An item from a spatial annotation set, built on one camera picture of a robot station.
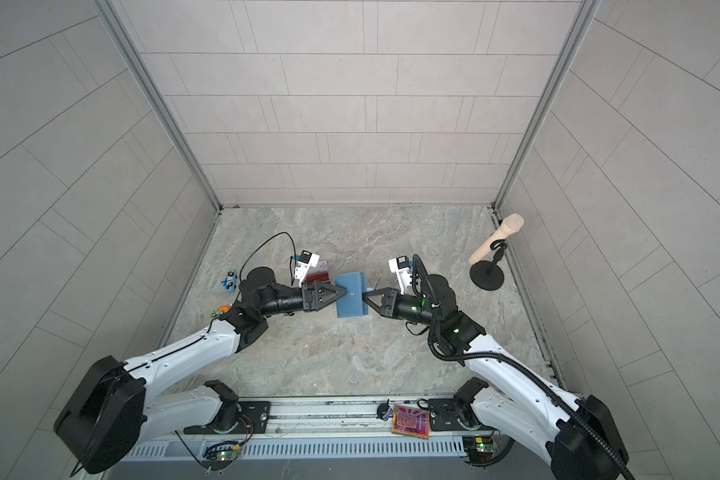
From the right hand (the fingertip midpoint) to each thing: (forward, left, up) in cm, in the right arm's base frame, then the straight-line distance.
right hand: (362, 305), depth 68 cm
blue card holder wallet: (+1, +2, 0) cm, 3 cm away
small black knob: (-18, -4, -18) cm, 26 cm away
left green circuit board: (-25, +34, -19) cm, 46 cm away
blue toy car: (+20, +42, -18) cm, 50 cm away
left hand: (+1, +4, 0) cm, 4 cm away
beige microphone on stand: (+19, -40, -20) cm, 49 cm away
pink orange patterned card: (-20, -10, -20) cm, 30 cm away
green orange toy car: (+10, +42, -17) cm, 47 cm away
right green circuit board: (-26, -25, -23) cm, 43 cm away
